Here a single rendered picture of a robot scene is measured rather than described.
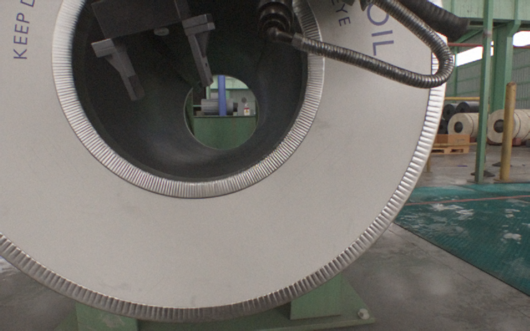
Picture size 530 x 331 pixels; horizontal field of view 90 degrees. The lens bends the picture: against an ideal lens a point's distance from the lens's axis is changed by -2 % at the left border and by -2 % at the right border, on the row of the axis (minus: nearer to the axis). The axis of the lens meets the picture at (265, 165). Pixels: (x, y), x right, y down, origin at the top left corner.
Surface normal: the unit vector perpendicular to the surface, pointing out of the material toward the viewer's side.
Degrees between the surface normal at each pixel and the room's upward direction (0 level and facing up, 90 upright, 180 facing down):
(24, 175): 90
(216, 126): 90
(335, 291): 90
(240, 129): 90
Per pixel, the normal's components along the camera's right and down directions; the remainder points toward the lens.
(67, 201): 0.11, 0.11
